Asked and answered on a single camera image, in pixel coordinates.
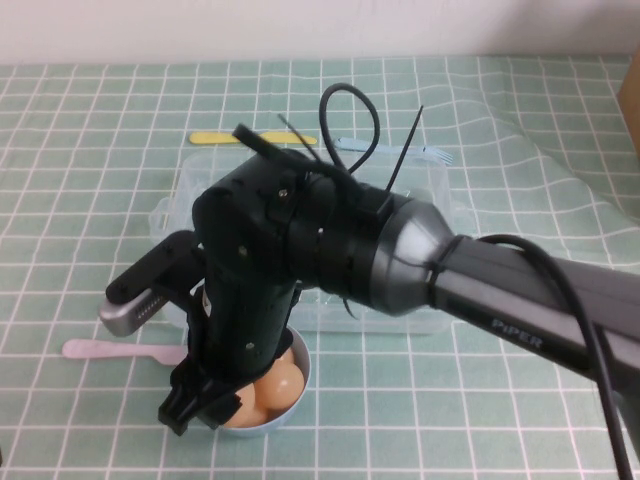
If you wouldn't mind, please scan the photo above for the black zip tie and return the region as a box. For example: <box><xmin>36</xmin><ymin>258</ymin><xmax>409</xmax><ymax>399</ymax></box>
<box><xmin>384</xmin><ymin>104</ymin><xmax>425</xmax><ymax>194</ymax></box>
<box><xmin>277</xmin><ymin>114</ymin><xmax>321</xmax><ymax>161</ymax></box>

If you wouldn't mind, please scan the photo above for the clear plastic egg box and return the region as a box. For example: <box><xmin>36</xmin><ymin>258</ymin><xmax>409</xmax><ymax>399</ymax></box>
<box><xmin>149</xmin><ymin>149</ymin><xmax>474</xmax><ymax>336</ymax></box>

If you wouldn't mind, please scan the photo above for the black cable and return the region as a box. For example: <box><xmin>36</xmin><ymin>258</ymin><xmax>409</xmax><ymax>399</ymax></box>
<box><xmin>319</xmin><ymin>83</ymin><xmax>640</xmax><ymax>480</ymax></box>

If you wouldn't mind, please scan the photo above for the yellow plastic knife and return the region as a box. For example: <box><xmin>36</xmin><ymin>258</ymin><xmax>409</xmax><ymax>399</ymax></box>
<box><xmin>188</xmin><ymin>130</ymin><xmax>319</xmax><ymax>147</ymax></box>

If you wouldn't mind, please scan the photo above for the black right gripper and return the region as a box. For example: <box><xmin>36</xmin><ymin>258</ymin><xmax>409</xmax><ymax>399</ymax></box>
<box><xmin>158</xmin><ymin>287</ymin><xmax>299</xmax><ymax>436</ymax></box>

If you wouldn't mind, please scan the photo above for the black strap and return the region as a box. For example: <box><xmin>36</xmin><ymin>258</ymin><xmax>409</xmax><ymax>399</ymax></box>
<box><xmin>232</xmin><ymin>124</ymin><xmax>321</xmax><ymax>169</ymax></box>

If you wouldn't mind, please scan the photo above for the black camera bracket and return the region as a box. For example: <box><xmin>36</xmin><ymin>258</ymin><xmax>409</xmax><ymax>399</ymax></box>
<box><xmin>104</xmin><ymin>229</ymin><xmax>204</xmax><ymax>311</ymax></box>

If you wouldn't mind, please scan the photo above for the blue plastic fork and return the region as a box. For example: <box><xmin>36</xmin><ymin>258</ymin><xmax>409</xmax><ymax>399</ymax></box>
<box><xmin>333</xmin><ymin>137</ymin><xmax>455</xmax><ymax>165</ymax></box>

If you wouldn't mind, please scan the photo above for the light blue bowl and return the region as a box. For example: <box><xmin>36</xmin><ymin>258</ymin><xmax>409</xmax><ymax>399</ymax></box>
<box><xmin>219</xmin><ymin>327</ymin><xmax>312</xmax><ymax>440</ymax></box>

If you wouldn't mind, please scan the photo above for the green checked tablecloth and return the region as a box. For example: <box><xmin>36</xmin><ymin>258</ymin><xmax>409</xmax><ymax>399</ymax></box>
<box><xmin>0</xmin><ymin>54</ymin><xmax>640</xmax><ymax>480</ymax></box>

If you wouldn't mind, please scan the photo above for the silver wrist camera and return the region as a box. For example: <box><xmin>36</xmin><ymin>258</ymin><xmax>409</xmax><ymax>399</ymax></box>
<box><xmin>98</xmin><ymin>287</ymin><xmax>169</xmax><ymax>337</ymax></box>

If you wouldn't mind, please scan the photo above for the brown cardboard box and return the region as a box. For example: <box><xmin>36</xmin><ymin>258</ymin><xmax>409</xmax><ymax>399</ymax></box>
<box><xmin>617</xmin><ymin>59</ymin><xmax>640</xmax><ymax>166</ymax></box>

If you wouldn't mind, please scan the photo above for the pink plastic spoon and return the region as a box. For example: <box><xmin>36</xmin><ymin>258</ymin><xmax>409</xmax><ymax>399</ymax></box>
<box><xmin>62</xmin><ymin>338</ymin><xmax>189</xmax><ymax>366</ymax></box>

